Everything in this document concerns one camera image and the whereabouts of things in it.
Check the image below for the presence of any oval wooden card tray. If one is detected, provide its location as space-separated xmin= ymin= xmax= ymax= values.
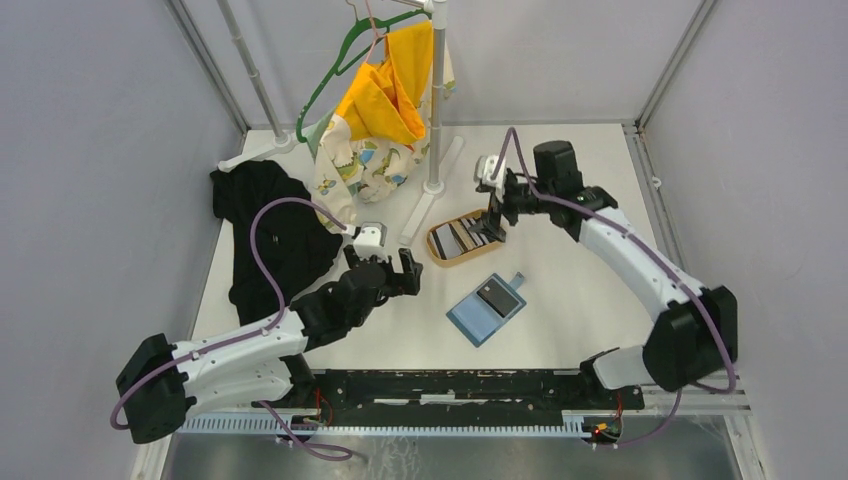
xmin=425 ymin=209 xmax=502 ymax=268

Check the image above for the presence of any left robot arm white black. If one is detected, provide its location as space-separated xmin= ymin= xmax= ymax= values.
xmin=110 ymin=247 xmax=423 ymax=445

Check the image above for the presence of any green clothes hanger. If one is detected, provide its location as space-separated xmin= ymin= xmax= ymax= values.
xmin=295 ymin=1 xmax=433 ymax=143

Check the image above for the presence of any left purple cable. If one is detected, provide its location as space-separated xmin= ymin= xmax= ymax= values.
xmin=109 ymin=196 xmax=352 ymax=432

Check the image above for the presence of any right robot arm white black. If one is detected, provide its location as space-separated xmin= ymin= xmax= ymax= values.
xmin=472 ymin=140 xmax=738 ymax=408

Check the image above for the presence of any white metal clothes rack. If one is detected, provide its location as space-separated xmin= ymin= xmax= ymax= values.
xmin=217 ymin=1 xmax=464 ymax=245

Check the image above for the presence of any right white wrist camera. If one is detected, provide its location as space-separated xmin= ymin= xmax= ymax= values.
xmin=473 ymin=155 xmax=506 ymax=202

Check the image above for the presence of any dark credit card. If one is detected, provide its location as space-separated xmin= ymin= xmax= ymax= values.
xmin=476 ymin=277 xmax=522 ymax=319

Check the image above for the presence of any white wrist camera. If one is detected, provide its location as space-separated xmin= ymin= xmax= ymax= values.
xmin=473 ymin=155 xmax=506 ymax=202
xmin=344 ymin=222 xmax=389 ymax=262

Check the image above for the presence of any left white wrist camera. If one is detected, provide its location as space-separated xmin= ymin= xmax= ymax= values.
xmin=344 ymin=222 xmax=389 ymax=262

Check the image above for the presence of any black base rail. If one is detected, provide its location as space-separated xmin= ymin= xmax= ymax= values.
xmin=273 ymin=369 xmax=645 ymax=427

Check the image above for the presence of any black garment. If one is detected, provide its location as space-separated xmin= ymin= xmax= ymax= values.
xmin=210 ymin=160 xmax=343 ymax=326

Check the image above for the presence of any yellow dinosaur print jacket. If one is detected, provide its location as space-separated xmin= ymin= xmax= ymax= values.
xmin=308 ymin=21 xmax=434 ymax=234

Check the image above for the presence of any blue card holder wallet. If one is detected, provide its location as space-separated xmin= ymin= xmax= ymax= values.
xmin=446 ymin=272 xmax=527 ymax=348

